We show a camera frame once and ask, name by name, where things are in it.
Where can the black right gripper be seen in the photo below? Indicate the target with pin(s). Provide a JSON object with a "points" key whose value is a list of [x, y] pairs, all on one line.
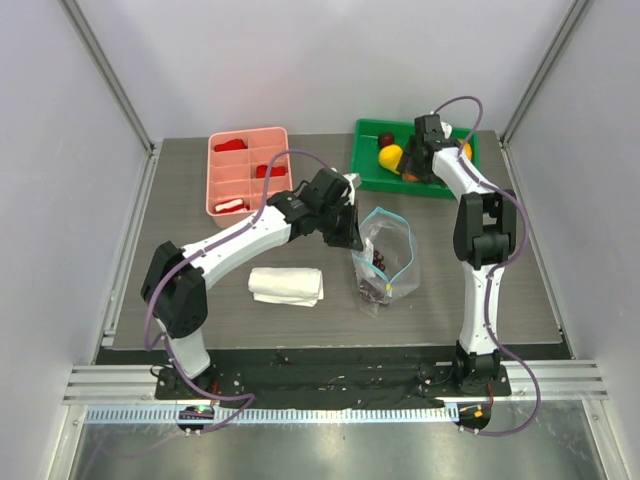
{"points": [[412, 161]]}

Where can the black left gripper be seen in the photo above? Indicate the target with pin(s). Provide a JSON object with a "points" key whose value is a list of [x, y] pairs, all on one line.
{"points": [[350, 237]]}

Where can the yellow fake pear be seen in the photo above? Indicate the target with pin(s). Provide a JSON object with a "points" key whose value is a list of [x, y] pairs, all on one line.
{"points": [[390, 157]]}

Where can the clear zip top bag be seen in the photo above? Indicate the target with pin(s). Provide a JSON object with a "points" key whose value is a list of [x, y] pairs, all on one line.
{"points": [[392, 235]]}

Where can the red orange fake peach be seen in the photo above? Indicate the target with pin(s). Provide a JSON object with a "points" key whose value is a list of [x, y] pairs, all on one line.
{"points": [[408, 177]]}

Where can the purple fake grape bunch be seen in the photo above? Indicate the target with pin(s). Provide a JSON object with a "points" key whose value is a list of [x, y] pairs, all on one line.
{"points": [[372, 280]]}

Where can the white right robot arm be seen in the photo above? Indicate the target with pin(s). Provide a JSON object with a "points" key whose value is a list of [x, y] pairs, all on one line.
{"points": [[484, 238]]}

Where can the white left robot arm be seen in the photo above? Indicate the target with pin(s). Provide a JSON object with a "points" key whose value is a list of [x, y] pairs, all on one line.
{"points": [[177, 282]]}

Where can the green plastic tray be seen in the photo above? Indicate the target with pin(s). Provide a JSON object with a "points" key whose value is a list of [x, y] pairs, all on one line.
{"points": [[376, 177]]}

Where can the white folded towel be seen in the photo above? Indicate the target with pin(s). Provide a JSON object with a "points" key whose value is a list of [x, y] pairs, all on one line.
{"points": [[287, 286]]}

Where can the red item middle compartment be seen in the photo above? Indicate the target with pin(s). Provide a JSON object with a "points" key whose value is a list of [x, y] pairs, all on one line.
{"points": [[263, 171]]}

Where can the red white item lower compartment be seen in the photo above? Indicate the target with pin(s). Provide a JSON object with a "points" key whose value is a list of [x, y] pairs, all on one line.
{"points": [[230, 206]]}

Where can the pink divided organizer box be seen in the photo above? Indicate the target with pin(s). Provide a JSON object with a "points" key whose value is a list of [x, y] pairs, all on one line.
{"points": [[231, 174]]}

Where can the red item top compartment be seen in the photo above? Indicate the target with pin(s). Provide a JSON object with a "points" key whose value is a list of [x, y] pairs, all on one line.
{"points": [[230, 145]]}

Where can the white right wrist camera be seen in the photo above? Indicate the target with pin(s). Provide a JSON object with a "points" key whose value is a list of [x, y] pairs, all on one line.
{"points": [[447, 129]]}

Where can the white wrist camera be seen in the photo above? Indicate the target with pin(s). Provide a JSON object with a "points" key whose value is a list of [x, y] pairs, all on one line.
{"points": [[354, 182], [447, 129]]}

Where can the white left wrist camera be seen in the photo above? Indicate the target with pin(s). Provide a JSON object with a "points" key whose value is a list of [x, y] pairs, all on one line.
{"points": [[354, 182]]}

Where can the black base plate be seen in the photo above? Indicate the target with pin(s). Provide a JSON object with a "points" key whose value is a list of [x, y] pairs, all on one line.
{"points": [[344, 378]]}

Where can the white slotted cable duct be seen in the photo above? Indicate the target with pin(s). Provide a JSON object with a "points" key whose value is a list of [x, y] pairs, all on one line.
{"points": [[196, 414]]}

